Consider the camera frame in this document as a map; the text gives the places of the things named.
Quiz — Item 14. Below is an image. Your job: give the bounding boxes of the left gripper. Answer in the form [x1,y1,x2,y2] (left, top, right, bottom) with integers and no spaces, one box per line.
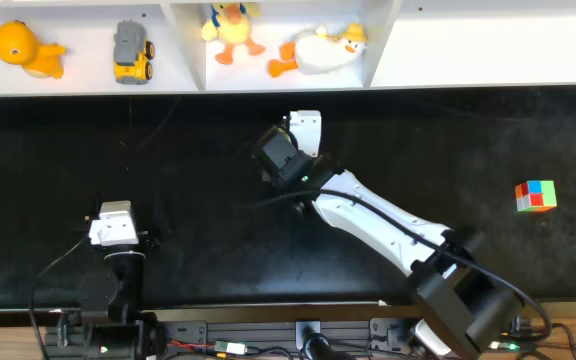
[93,188,170,249]

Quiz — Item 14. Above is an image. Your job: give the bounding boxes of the grey and yellow toy truck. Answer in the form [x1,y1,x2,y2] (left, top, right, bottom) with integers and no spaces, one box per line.
[112,19,156,86]

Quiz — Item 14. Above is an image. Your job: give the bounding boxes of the orange rubber toy animal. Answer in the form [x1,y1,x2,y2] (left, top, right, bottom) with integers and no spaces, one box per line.
[0,19,68,80]

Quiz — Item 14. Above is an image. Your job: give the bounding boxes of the many-coloured puzzle cube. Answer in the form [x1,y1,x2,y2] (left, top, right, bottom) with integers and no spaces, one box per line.
[514,179,558,214]

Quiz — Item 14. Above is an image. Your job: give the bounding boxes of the yellow plush duck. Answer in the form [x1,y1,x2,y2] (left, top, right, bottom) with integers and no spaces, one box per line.
[200,2,267,66]

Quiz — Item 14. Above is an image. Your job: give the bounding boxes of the white plush duck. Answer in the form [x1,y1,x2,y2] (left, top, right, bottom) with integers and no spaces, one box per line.
[266,21,369,79]

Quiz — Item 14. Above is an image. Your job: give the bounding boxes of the white shelf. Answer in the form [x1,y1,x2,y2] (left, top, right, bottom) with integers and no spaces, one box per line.
[0,0,576,98]

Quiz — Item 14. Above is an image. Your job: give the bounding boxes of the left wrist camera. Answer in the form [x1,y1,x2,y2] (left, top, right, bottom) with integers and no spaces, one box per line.
[88,200,140,247]

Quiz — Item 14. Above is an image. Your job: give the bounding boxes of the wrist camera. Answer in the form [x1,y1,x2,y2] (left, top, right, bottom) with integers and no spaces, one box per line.
[285,109,323,159]
[88,200,140,247]

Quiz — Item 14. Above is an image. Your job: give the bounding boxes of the mounting rail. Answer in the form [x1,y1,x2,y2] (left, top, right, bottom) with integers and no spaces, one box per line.
[42,304,576,360]

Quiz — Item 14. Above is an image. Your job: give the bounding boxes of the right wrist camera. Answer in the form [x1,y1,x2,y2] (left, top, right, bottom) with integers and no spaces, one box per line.
[285,109,323,159]

